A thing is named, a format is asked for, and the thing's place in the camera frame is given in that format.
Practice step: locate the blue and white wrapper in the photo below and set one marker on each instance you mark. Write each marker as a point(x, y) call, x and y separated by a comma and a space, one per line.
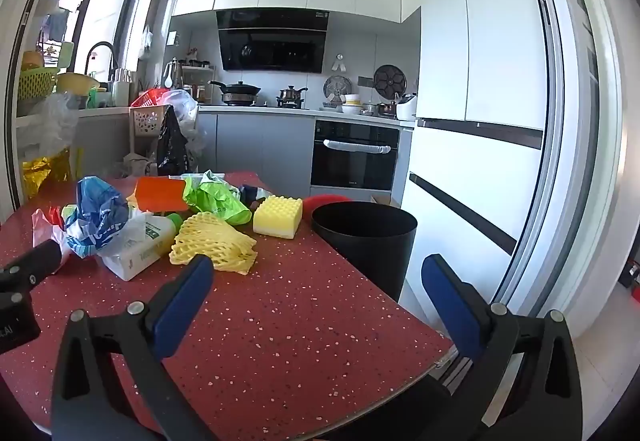
point(250, 193)

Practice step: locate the grey lower cabinets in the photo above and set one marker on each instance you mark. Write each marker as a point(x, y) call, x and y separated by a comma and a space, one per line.
point(260, 146)

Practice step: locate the black trash bin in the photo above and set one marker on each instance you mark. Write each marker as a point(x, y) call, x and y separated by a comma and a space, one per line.
point(365, 246)

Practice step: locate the stack of white bowls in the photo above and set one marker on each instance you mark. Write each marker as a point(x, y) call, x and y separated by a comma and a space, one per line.
point(352, 104)

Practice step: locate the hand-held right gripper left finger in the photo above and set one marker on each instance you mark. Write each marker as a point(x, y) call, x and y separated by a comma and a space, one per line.
point(184, 303)

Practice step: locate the blue plastic bag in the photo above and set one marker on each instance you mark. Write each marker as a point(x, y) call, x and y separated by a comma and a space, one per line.
point(95, 211)

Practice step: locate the white rice cooker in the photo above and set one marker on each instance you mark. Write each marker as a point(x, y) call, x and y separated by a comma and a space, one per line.
point(406, 108)

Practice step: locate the black plastic bag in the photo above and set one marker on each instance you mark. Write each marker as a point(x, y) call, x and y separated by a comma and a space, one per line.
point(171, 146)

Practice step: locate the orange round fruit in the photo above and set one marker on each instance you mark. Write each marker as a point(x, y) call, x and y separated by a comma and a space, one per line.
point(32, 59)

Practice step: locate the yellow foam fruit net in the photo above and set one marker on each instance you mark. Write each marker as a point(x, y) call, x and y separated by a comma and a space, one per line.
point(210, 236)

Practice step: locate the round metal steamer rack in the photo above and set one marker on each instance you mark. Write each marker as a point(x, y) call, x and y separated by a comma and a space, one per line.
point(336, 86)

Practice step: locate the white translucent plastic bag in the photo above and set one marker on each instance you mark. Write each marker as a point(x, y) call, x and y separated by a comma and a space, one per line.
point(185, 108)

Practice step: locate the orange packet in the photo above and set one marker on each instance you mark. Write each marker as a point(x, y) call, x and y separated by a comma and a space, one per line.
point(161, 193)

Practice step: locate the yellow sponge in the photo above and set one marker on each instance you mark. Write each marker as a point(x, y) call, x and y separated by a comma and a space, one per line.
point(277, 217)

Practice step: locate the red plastic stool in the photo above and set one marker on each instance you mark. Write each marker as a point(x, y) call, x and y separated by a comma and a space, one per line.
point(320, 200)

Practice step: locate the white spice rack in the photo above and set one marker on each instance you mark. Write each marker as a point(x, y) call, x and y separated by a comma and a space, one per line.
point(197, 83)

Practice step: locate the white refrigerator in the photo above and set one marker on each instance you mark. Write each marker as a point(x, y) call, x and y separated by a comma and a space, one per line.
point(500, 46)

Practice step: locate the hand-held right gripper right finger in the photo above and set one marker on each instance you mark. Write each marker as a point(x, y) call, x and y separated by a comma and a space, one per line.
point(450, 311)

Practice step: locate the steel cooking pot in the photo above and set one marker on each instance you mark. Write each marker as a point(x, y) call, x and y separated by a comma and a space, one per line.
point(291, 96)

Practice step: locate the green plastic basket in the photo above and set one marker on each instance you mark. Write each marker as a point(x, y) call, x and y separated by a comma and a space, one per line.
point(35, 83)

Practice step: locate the yellow bowl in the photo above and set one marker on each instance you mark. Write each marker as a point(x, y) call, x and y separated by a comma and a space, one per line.
point(75, 82)

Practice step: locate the black range hood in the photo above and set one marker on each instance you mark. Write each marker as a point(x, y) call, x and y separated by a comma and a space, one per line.
point(272, 41)

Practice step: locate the white sliding door frame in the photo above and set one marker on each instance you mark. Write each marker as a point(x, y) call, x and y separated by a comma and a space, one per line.
point(575, 121)

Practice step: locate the black wok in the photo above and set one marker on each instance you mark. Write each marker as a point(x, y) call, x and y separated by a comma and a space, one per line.
point(239, 88)

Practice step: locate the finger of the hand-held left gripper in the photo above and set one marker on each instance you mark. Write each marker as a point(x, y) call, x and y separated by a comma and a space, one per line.
point(32, 261)

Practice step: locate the round black rack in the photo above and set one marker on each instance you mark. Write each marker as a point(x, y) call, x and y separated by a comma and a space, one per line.
point(390, 78)

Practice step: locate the white utensil holder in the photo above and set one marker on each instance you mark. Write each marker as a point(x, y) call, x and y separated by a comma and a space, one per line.
point(120, 91)

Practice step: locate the white bottle with green cap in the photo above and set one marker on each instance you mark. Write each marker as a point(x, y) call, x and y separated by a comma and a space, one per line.
point(135, 256)

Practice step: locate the red and white plastic bag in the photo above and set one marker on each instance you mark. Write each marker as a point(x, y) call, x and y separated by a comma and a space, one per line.
point(44, 227)

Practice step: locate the green dish soap bottle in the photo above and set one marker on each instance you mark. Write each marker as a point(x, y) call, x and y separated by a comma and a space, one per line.
point(93, 97)

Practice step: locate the green plastic bag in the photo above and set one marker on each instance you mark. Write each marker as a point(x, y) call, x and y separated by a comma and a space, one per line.
point(215, 203)

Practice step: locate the clear plastic bag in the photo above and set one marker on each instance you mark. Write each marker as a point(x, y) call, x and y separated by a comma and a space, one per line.
point(52, 121)

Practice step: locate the black kitchen faucet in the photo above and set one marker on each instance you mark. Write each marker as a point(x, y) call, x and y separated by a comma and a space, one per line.
point(100, 46)

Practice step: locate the golden foil bag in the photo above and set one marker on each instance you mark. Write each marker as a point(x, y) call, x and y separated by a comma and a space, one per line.
point(45, 171)

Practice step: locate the black built-in oven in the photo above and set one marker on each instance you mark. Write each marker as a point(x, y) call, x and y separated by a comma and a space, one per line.
point(355, 161)

